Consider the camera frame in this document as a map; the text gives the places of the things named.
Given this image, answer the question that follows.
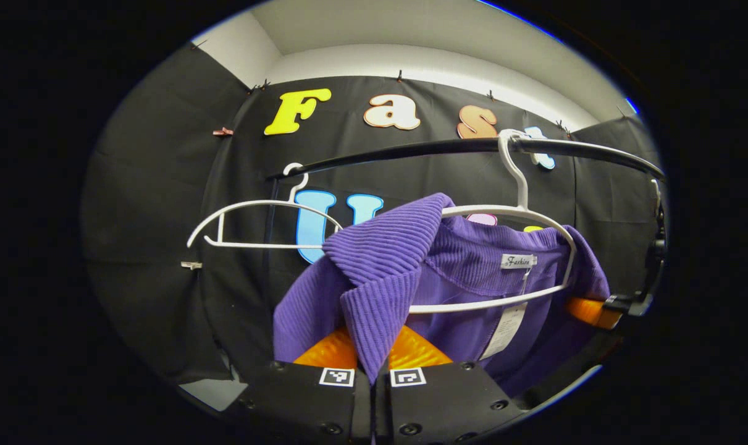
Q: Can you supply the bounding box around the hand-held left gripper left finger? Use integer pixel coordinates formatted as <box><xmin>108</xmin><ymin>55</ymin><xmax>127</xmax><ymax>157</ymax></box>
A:
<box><xmin>225</xmin><ymin>326</ymin><xmax>372</xmax><ymax>445</ymax></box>

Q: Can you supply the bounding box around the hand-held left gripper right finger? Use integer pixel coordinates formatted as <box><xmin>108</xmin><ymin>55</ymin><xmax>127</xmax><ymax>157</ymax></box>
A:
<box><xmin>374</xmin><ymin>326</ymin><xmax>524</xmax><ymax>445</ymax></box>

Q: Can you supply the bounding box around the white plastic hanger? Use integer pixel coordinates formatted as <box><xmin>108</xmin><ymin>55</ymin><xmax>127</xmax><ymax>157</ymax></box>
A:
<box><xmin>408</xmin><ymin>129</ymin><xmax>578</xmax><ymax>315</ymax></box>
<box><xmin>187</xmin><ymin>163</ymin><xmax>345</xmax><ymax>250</ymax></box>

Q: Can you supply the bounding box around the purple ribbed knit garment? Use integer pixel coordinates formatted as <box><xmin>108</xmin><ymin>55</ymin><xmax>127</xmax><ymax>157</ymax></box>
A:
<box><xmin>273</xmin><ymin>193</ymin><xmax>612</xmax><ymax>396</ymax></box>

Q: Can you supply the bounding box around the black clothes rack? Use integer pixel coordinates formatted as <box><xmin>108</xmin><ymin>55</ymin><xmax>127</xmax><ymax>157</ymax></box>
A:
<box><xmin>263</xmin><ymin>137</ymin><xmax>666</xmax><ymax>310</ymax></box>

